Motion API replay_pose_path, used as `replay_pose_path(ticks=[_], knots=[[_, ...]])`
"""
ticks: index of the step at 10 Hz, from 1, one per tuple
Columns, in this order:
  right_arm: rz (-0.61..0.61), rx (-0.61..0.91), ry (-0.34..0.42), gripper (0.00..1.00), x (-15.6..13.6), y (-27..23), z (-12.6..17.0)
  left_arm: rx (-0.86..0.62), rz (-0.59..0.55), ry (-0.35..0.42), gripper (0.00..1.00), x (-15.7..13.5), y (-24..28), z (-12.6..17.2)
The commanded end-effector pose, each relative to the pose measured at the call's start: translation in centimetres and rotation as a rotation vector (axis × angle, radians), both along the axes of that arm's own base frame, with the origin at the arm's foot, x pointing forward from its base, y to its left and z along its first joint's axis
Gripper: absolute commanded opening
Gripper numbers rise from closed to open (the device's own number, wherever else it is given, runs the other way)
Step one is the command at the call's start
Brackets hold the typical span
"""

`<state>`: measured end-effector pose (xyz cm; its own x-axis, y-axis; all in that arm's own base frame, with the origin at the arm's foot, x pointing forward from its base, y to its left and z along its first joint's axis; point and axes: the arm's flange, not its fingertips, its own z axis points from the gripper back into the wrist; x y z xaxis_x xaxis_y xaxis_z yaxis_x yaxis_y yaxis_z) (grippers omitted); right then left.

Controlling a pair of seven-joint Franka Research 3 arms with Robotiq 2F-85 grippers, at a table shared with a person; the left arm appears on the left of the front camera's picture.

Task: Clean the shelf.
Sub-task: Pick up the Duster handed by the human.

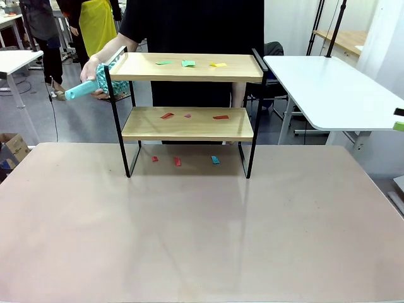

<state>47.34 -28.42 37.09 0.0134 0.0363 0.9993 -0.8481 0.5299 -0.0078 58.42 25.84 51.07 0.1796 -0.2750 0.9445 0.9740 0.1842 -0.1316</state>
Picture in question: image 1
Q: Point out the large white side table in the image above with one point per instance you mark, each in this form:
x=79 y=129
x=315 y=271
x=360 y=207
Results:
x=331 y=91

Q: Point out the black tripod stand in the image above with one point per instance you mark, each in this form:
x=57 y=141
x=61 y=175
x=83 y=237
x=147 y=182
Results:
x=315 y=28

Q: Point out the two-tier wooden shelf black frame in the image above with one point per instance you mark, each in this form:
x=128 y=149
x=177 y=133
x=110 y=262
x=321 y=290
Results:
x=186 y=126

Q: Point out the black stand pole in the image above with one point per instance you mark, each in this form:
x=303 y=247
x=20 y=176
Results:
x=336 y=28

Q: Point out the white background desk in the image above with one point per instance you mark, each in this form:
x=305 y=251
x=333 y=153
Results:
x=8 y=21

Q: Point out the green paper scrap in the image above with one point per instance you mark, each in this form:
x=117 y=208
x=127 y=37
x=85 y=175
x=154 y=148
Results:
x=188 y=63
x=164 y=62

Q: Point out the person's left forearm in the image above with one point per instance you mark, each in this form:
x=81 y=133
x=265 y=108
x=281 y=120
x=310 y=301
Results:
x=238 y=94

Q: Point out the person in black clothes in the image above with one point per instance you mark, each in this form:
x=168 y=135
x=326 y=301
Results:
x=195 y=25

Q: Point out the grey floor mat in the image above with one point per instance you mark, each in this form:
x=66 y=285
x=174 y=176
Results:
x=60 y=98

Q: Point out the person with yellow apron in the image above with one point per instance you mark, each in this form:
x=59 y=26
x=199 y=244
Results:
x=94 y=19

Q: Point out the teal chenille duster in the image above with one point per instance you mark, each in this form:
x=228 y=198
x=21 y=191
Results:
x=82 y=91

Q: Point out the cardboard box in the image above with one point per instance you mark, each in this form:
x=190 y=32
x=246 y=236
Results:
x=17 y=146

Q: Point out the wooden counter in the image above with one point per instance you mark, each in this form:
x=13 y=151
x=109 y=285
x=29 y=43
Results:
x=344 y=39

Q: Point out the small white desk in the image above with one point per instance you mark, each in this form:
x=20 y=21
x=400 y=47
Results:
x=15 y=60

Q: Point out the thick black pole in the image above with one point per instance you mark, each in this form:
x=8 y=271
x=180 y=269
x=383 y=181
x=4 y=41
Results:
x=28 y=28

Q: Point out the grey metal base frame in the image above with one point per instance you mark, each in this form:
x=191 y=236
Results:
x=398 y=183

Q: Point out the person's right hand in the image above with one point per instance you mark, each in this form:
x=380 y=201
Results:
x=89 y=71

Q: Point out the person in grey top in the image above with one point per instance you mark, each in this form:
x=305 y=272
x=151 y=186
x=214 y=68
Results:
x=41 y=19

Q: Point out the blue paper scrap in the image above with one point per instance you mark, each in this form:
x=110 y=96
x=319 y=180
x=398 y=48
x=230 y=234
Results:
x=215 y=160

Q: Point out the yellow paper scrap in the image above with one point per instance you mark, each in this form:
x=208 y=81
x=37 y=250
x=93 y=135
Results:
x=219 y=64

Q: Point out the person's right forearm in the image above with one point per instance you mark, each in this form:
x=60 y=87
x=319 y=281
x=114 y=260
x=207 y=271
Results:
x=115 y=47

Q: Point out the long red paper scrap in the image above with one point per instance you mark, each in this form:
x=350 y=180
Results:
x=178 y=162

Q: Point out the black chair with jacket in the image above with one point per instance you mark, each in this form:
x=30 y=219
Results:
x=274 y=50

